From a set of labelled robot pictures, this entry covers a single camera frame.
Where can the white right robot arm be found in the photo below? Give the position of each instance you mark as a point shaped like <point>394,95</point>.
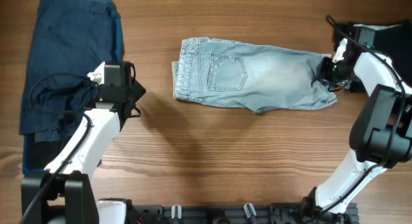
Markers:
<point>379,139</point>

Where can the black folded garment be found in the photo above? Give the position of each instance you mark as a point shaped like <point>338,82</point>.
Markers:
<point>396,40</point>

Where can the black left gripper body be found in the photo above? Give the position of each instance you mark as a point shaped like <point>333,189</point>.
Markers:
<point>136,91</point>

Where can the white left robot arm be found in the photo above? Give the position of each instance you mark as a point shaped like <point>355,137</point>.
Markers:
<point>62,192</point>

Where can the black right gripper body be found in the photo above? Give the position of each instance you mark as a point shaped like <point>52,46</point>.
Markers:
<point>326,71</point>

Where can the light blue denim shorts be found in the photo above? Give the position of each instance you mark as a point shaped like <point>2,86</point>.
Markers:
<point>232,74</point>

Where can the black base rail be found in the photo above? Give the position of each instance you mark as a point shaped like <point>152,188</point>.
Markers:
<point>276,213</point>

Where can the dark blue folded garment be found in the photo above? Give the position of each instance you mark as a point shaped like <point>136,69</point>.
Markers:
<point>70,38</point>

